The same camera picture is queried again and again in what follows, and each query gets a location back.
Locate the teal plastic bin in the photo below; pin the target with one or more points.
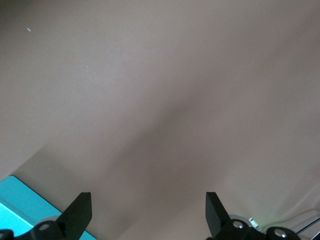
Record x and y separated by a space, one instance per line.
20 197

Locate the brown table cover sheet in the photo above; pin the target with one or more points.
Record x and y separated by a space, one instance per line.
160 87

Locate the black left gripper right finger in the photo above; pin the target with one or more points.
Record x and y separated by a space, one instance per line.
216 215

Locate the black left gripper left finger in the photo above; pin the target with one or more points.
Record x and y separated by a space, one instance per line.
77 215

